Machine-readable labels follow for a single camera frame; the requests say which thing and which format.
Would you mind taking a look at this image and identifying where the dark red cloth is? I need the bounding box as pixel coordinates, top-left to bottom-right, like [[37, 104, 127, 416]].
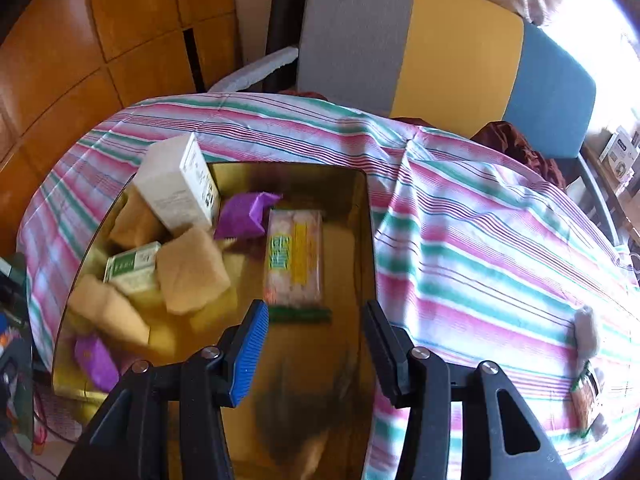
[[472, 121, 568, 191]]

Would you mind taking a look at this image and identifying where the gold storage box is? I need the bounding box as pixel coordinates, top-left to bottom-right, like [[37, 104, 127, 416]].
[[50, 160, 378, 480]]

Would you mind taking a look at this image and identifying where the yellow-green label cracker packet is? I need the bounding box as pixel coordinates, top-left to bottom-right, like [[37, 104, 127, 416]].
[[262, 208, 333, 322]]

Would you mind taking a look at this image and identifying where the wooden wardrobe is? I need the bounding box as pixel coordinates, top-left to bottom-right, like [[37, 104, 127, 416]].
[[0, 0, 246, 186]]

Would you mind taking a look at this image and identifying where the striped bedsheet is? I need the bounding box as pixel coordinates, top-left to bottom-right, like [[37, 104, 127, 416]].
[[17, 91, 640, 480]]

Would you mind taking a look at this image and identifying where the yellow sponge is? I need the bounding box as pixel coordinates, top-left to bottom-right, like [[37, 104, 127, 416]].
[[156, 227, 232, 316]]

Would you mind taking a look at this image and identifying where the grey yellow blue armchair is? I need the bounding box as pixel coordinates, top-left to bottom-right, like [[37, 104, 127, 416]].
[[207, 0, 618, 241]]

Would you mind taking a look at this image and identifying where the white carton box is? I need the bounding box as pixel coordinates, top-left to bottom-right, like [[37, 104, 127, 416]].
[[132, 132, 221, 237]]

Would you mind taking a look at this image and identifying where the green-edged cracker packet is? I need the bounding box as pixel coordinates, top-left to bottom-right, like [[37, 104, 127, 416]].
[[570, 360, 611, 441]]

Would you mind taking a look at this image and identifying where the small green and white box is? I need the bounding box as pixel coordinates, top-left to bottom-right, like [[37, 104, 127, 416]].
[[102, 241, 162, 286]]

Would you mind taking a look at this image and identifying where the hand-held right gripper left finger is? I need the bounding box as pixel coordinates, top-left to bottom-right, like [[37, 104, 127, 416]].
[[57, 299, 270, 480]]

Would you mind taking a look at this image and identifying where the tan sponge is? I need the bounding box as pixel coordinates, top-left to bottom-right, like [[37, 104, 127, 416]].
[[67, 275, 151, 348], [109, 195, 168, 251]]

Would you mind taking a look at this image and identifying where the white and blue carton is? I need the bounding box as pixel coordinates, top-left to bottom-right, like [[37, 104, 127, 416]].
[[600, 126, 640, 181]]

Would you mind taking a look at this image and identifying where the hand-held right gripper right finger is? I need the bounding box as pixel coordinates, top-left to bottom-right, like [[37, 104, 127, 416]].
[[361, 301, 573, 480]]

